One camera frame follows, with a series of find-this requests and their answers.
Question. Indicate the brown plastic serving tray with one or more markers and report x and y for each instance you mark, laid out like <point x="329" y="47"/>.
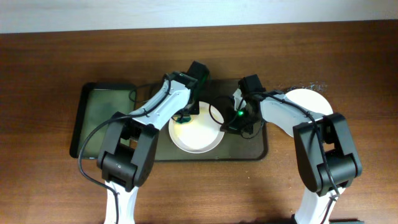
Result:
<point x="225" y="146"/>

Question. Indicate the green and yellow sponge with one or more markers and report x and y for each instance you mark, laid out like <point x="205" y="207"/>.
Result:
<point x="182" y="119"/>

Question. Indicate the small black sponge tray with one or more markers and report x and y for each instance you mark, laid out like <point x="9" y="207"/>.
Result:
<point x="98" y="102"/>

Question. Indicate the white plate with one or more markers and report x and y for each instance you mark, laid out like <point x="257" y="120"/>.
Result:
<point x="310" y="101"/>
<point x="201" y="134"/>

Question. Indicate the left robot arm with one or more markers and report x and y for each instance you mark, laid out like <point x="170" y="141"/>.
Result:
<point x="127" y="153"/>

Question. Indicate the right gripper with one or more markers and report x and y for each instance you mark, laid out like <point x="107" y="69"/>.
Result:
<point x="231" y="126"/>

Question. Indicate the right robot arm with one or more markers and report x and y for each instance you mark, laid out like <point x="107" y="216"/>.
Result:
<point x="327" y="158"/>

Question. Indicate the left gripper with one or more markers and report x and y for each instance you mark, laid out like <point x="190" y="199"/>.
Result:
<point x="196" y="111"/>

